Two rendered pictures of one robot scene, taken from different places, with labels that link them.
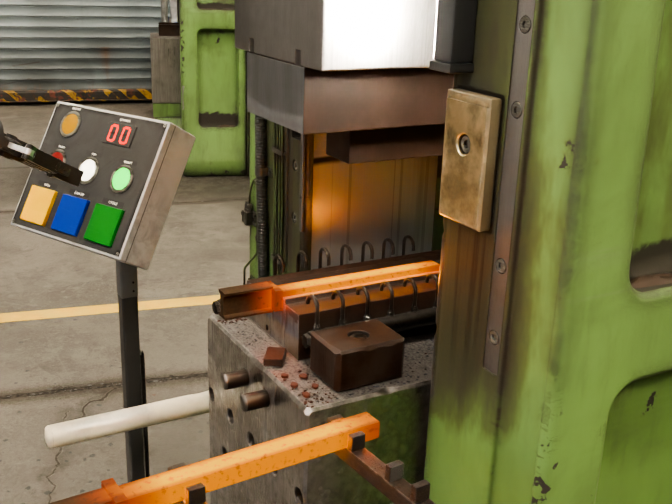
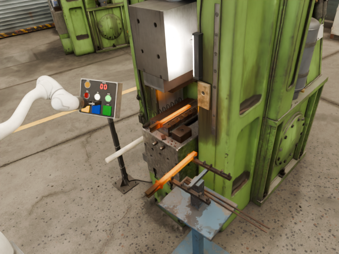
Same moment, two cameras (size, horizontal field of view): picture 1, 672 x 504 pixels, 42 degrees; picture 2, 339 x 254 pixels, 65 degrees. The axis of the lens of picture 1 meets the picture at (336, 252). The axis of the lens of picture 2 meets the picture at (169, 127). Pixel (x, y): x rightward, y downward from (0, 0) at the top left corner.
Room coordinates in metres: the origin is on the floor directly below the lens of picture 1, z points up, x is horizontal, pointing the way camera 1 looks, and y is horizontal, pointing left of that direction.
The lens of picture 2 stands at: (-0.22, 0.34, 2.08)
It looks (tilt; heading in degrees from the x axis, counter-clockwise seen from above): 36 degrees down; 348
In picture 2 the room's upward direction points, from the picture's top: 5 degrees counter-clockwise
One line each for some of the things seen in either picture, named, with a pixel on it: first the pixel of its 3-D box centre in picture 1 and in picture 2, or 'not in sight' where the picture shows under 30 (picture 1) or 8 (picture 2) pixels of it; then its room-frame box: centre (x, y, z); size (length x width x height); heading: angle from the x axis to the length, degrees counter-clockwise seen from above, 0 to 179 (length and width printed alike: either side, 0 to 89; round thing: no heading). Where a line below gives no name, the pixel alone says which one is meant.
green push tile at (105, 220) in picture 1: (105, 225); (107, 110); (1.61, 0.44, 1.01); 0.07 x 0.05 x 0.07; 55
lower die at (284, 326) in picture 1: (380, 293); (178, 114); (1.43, -0.08, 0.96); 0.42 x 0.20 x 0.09; 120
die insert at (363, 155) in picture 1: (417, 134); (182, 80); (1.43, -0.13, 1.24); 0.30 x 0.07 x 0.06; 120
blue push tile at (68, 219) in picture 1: (71, 215); (96, 109); (1.67, 0.53, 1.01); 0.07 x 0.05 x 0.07; 55
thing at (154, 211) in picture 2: not in sight; (164, 211); (1.30, 0.14, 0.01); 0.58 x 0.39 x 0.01; 30
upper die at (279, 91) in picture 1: (391, 85); (175, 70); (1.43, -0.08, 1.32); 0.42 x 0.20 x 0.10; 120
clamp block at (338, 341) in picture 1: (357, 354); (182, 133); (1.20, -0.04, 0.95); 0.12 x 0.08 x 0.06; 120
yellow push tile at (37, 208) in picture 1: (40, 206); (86, 107); (1.73, 0.61, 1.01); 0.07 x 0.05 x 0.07; 55
